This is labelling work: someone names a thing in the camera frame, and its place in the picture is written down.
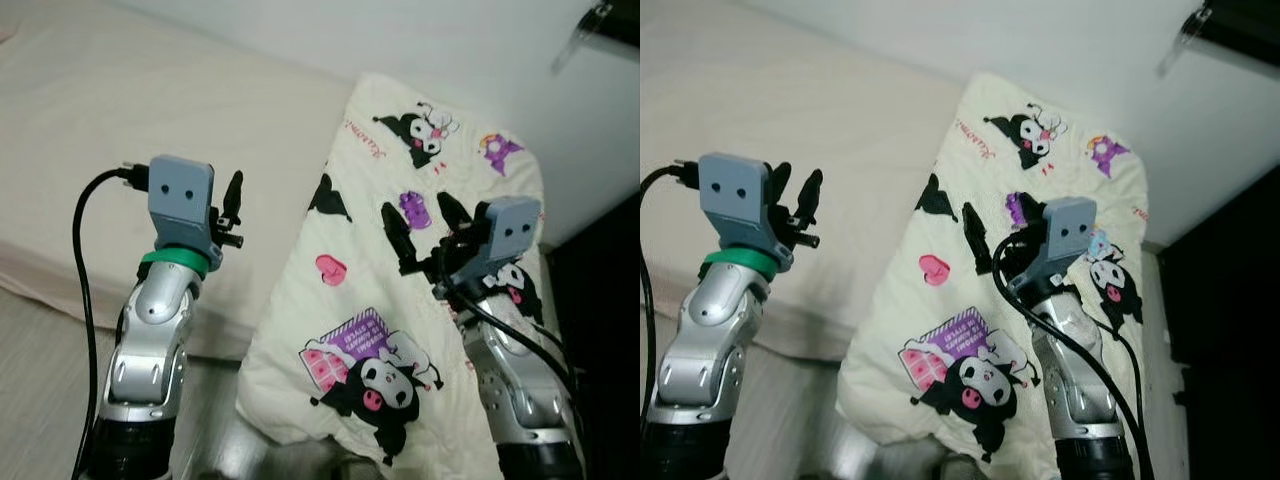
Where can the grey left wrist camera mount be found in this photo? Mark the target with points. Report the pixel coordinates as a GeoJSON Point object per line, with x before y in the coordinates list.
{"type": "Point", "coordinates": [735, 200]}
{"type": "Point", "coordinates": [182, 205]}

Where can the black cabinet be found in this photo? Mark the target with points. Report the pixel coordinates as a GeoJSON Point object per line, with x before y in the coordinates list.
{"type": "Point", "coordinates": [1230, 320]}
{"type": "Point", "coordinates": [600, 350]}

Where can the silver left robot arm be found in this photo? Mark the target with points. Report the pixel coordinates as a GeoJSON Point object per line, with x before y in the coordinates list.
{"type": "Point", "coordinates": [705, 350]}
{"type": "Point", "coordinates": [150, 350]}

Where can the white sheeted bed mattress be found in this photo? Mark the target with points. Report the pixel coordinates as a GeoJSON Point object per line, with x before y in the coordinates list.
{"type": "Point", "coordinates": [120, 120]}
{"type": "Point", "coordinates": [760, 90]}

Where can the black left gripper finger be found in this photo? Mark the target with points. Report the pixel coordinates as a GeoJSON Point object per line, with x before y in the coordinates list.
{"type": "Point", "coordinates": [779, 185]}
{"type": "Point", "coordinates": [234, 198]}
{"type": "Point", "coordinates": [810, 198]}

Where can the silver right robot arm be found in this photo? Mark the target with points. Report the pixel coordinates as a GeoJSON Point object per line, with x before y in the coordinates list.
{"type": "Point", "coordinates": [1080, 390]}
{"type": "Point", "coordinates": [520, 390]}

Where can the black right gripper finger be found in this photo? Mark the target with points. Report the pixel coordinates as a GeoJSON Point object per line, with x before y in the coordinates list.
{"type": "Point", "coordinates": [455, 213]}
{"type": "Point", "coordinates": [978, 238]}
{"type": "Point", "coordinates": [400, 235]}
{"type": "Point", "coordinates": [1031, 210]}

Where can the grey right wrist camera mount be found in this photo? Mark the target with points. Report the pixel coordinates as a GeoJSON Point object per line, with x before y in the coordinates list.
{"type": "Point", "coordinates": [1068, 235]}
{"type": "Point", "coordinates": [508, 235]}

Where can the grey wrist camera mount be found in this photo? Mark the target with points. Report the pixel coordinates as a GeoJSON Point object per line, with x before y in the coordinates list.
{"type": "Point", "coordinates": [1068, 235]}
{"type": "Point", "coordinates": [508, 235]}
{"type": "Point", "coordinates": [735, 200]}
{"type": "Point", "coordinates": [182, 205]}

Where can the black shelf edge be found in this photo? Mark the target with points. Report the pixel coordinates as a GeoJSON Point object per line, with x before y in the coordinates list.
{"type": "Point", "coordinates": [1245, 25]}
{"type": "Point", "coordinates": [620, 20]}

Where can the cream cartoon print quilt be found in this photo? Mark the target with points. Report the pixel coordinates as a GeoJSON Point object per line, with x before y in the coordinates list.
{"type": "Point", "coordinates": [900, 300]}
{"type": "Point", "coordinates": [350, 330]}

